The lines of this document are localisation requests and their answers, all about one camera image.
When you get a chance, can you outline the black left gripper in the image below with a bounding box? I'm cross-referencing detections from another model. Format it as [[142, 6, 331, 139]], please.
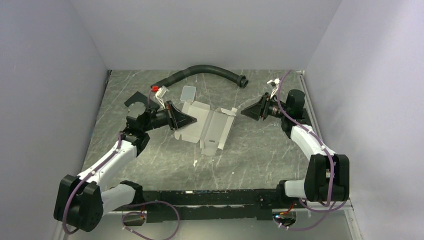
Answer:
[[142, 100, 197, 132]]

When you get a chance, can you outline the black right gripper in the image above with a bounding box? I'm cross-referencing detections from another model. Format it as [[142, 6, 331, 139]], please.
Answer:
[[241, 92, 290, 121]]

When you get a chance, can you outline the white cardboard box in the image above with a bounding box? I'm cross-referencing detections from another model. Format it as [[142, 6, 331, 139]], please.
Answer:
[[174, 101, 237, 156]]

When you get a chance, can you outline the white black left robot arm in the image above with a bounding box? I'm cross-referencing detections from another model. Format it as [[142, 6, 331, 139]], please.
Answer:
[[53, 100, 197, 235]]

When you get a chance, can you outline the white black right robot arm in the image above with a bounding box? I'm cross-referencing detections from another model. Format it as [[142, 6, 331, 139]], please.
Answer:
[[240, 89, 350, 208]]

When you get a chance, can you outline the black flat rectangular box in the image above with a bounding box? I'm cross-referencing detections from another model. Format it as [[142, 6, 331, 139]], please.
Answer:
[[124, 91, 152, 119]]

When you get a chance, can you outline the clear white plastic case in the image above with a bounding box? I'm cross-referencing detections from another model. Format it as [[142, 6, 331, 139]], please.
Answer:
[[180, 85, 197, 104]]

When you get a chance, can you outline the black corrugated hose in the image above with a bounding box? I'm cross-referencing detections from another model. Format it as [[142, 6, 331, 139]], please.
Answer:
[[150, 64, 250, 93]]

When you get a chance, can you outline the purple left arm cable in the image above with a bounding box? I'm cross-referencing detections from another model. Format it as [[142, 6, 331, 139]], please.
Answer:
[[61, 89, 160, 235]]

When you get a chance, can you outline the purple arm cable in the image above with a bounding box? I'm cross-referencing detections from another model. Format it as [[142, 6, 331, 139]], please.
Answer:
[[61, 89, 160, 235], [273, 69, 348, 232]]

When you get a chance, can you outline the black mounting base rail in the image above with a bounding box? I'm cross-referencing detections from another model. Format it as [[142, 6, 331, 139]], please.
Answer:
[[116, 187, 301, 223]]

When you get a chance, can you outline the aluminium frame rail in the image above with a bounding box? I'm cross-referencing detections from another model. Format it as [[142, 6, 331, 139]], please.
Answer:
[[298, 198, 352, 213]]

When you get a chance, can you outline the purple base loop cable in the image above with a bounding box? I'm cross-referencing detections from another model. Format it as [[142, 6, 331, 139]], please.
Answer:
[[121, 200, 180, 240]]

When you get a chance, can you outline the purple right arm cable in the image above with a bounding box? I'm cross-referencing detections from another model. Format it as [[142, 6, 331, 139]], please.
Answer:
[[273, 69, 348, 232]]

